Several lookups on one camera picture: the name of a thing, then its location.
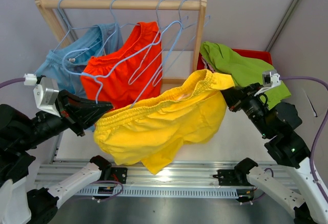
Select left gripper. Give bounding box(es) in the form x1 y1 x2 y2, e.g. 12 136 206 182
16 87 114 149

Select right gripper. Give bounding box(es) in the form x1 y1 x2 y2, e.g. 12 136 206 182
218 82 273 137

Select lime green shorts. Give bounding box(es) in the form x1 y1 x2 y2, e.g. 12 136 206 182
199 40 292 109

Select blue wire hanger green shorts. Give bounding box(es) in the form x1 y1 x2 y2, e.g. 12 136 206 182
128 0 184 85

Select blue wire hanger orange shorts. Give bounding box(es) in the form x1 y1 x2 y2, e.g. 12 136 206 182
97 0 139 56

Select pink patterned shorts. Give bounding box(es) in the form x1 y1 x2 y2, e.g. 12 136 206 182
201 56 216 73

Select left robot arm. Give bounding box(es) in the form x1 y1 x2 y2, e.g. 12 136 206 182
1 90 113 223

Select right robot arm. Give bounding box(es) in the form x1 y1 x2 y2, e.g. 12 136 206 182
215 83 327 223

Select light blue shorts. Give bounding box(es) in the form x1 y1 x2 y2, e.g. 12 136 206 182
35 23 123 98

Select red plastic tray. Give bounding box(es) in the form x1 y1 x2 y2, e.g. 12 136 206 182
197 49 273 70

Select wooden clothes rack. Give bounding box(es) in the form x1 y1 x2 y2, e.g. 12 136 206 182
34 0 207 71

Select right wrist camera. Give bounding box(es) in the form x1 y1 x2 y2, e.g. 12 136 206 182
254 69 281 96

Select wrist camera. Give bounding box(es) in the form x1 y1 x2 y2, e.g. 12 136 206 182
254 69 281 96
24 74 60 117

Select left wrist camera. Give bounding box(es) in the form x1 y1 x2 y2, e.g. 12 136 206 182
24 74 60 117

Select grey slotted cable duct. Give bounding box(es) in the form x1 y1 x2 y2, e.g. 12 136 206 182
75 186 238 199

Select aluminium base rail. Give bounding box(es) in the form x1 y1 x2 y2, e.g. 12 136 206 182
34 160 314 190

